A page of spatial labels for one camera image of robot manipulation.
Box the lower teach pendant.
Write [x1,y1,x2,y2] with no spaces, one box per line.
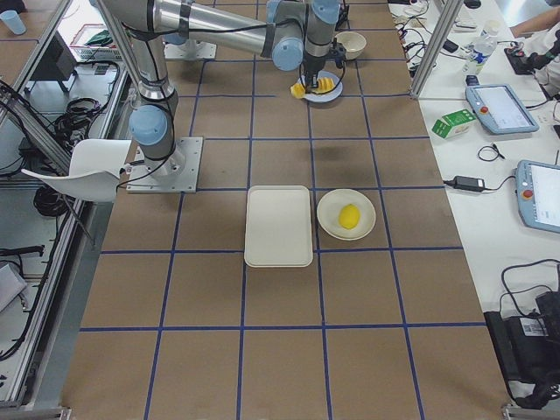
[515,160,560,233]

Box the black equipment case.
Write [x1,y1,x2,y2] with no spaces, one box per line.
[484,291,559,410]

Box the cream round plate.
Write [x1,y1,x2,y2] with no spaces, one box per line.
[317,189,376,241]

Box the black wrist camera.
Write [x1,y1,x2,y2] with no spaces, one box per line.
[330,38,347,69]

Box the white rectangular tray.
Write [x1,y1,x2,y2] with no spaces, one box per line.
[244,185,313,268]

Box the teach pendant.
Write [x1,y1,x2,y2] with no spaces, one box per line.
[465,84,539,135]
[515,160,560,233]

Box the clear water bottle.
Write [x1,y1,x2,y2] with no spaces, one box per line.
[462,28,498,75]

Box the small black looped cable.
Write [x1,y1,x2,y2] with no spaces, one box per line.
[477,143,506,162]

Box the yellow lemon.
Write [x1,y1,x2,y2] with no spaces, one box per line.
[338,204,361,230]

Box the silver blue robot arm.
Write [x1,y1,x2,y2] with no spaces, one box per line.
[93,1,345,182]

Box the cream bowl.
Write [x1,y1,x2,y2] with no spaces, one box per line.
[336,31,368,60]

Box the black power adapter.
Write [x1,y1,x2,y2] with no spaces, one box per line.
[444,175,486,193]

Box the light blue plastic cup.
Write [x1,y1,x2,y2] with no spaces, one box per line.
[0,10,26,35]

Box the blue round plate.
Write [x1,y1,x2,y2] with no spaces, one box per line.
[290,70,343,103]

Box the upper teach pendant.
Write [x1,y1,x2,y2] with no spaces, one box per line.
[465,84,539,135]

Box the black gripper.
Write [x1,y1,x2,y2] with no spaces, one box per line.
[302,52,326,94]

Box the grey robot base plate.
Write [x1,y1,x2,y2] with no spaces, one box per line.
[125,136,203,193]

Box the white chair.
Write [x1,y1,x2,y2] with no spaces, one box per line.
[22,139,131,202]

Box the aluminium frame post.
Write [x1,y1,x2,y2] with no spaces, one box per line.
[410,0,462,99]

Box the green white carton box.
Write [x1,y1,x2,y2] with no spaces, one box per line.
[431,108,476,139]

